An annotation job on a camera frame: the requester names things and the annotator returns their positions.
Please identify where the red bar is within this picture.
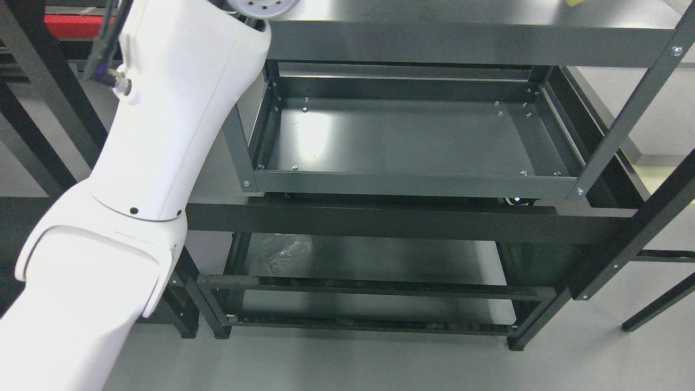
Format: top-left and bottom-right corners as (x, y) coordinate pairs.
(43, 14), (105, 40)

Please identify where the grey metal shelf cart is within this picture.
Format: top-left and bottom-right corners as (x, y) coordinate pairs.
(222, 1), (693, 201)

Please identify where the clear plastic bag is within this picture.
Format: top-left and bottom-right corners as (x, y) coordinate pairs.
(261, 234), (313, 275)

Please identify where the black metal shelf rack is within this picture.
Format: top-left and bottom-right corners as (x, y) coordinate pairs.
(2, 1), (693, 351)

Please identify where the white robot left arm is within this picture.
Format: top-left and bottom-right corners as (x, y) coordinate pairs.
(2, 1), (296, 390)

